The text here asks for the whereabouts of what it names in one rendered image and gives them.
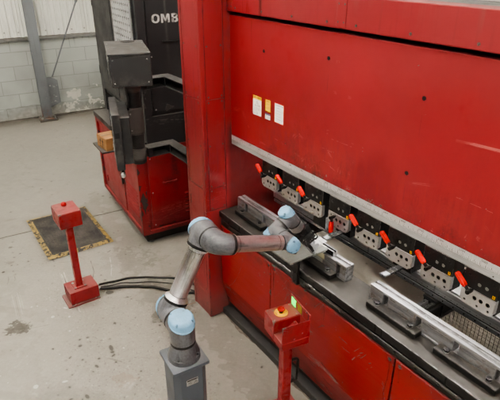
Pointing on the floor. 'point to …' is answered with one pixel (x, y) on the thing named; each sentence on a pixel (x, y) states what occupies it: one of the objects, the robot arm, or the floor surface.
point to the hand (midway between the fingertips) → (313, 253)
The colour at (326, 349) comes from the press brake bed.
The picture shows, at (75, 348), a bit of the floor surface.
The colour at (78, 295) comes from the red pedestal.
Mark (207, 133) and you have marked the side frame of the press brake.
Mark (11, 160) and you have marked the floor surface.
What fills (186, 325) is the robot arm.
